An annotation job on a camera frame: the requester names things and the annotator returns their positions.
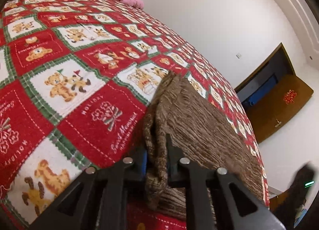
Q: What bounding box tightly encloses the red patchwork bear bedspread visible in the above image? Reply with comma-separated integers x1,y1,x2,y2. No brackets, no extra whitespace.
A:
1,0,269,229

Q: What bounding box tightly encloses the red double happiness decal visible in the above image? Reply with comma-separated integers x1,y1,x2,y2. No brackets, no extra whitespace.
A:
283,89,297,105

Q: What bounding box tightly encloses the metal door handle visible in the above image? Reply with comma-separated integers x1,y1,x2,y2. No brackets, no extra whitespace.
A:
275,119,282,128

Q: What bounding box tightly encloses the brown knitted sweater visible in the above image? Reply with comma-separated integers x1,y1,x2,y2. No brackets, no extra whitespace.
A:
143,71,266,220

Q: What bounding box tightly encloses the brown wooden door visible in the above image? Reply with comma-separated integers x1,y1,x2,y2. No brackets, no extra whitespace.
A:
246,75,314,144

